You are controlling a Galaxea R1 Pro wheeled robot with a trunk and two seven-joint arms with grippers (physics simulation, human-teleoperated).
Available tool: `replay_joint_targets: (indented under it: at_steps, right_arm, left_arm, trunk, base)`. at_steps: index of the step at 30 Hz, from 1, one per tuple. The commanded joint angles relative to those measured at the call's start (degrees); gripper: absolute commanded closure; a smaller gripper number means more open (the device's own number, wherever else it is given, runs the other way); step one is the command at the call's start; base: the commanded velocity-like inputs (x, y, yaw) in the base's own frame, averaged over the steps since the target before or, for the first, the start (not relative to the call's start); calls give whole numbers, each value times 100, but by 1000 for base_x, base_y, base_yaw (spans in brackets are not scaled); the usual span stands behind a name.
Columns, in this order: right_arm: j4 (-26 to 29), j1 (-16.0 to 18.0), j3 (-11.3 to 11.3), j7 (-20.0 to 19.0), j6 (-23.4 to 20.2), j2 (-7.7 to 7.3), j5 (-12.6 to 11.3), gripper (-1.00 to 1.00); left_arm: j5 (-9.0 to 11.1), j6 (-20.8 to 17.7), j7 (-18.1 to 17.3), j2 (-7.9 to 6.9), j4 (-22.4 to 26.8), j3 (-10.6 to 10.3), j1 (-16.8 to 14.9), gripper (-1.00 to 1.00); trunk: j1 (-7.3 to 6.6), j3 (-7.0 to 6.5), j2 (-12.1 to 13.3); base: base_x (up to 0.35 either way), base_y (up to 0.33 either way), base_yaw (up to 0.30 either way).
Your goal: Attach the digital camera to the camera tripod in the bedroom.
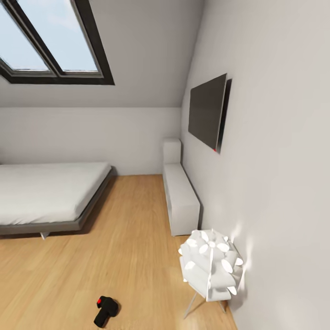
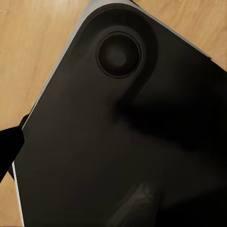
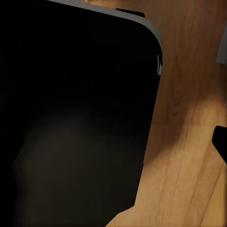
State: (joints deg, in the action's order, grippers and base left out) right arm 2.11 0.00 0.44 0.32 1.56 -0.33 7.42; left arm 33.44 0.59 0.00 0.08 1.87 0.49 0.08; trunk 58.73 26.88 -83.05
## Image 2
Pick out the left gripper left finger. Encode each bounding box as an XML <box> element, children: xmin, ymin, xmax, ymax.
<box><xmin>0</xmin><ymin>125</ymin><xmax>25</xmax><ymax>183</ymax></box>

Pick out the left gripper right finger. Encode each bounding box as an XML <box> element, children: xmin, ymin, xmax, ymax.
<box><xmin>212</xmin><ymin>126</ymin><xmax>227</xmax><ymax>164</ymax></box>

